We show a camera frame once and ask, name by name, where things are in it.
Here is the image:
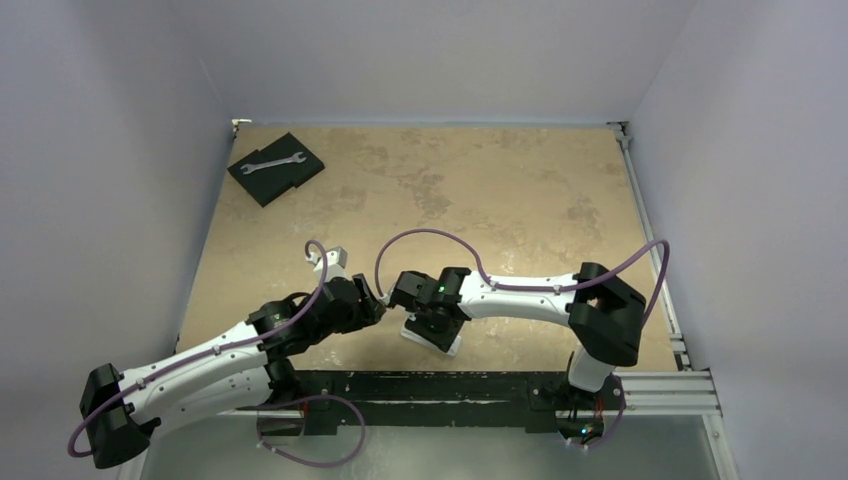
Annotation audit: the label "white remote control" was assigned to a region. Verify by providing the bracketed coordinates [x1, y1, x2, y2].
[400, 321, 461, 357]

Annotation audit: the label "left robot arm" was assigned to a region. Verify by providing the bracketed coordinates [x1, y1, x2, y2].
[68, 275, 386, 469]

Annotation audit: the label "black foam pad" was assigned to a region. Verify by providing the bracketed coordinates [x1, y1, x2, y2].
[228, 133, 325, 208]

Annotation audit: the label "silver open-end wrench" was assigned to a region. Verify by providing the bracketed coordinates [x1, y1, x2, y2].
[240, 152, 307, 175]

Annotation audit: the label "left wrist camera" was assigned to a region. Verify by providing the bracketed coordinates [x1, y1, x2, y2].
[306, 247, 351, 282]

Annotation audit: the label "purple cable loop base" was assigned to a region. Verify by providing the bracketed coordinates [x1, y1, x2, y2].
[255, 394, 367, 469]

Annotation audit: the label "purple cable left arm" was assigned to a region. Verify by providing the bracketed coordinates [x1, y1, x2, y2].
[67, 239, 329, 458]

